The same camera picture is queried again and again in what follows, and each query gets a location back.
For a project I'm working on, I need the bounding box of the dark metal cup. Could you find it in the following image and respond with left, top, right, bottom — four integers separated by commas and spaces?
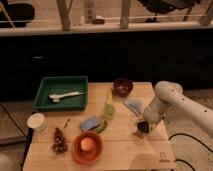
136, 121, 150, 138

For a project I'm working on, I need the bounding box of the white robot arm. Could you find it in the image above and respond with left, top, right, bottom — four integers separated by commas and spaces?
143, 81, 213, 138

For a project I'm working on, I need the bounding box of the dark red bowl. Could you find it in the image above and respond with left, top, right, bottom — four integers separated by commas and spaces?
112, 78, 133, 97

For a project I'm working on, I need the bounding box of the green plastic cup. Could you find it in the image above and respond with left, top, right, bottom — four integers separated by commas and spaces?
103, 104, 115, 120

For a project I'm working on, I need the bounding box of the blue cloth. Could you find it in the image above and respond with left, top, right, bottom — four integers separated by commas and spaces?
123, 99, 142, 117

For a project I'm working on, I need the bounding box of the green plate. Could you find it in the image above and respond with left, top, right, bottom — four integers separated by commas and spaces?
94, 120, 108, 134

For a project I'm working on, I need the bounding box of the blue sponge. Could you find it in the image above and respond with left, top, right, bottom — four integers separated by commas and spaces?
80, 116, 101, 131

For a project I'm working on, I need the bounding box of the white plastic fork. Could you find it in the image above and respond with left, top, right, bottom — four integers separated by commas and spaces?
49, 91, 82, 102

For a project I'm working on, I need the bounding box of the green plastic tray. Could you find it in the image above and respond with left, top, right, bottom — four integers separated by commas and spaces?
33, 76, 88, 111

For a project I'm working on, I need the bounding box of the orange fruit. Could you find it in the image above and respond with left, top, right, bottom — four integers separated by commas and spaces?
80, 138, 95, 152

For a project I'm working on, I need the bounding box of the orange bowl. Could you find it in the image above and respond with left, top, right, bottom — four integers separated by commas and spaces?
71, 131, 103, 164

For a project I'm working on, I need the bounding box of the bunch of dark grapes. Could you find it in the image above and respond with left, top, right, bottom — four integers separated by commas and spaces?
52, 120, 69, 154

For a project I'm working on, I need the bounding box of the white paper cup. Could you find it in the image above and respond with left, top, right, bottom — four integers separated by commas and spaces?
27, 113, 47, 132

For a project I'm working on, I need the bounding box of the black cable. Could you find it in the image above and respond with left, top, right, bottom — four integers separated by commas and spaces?
168, 132, 213, 171

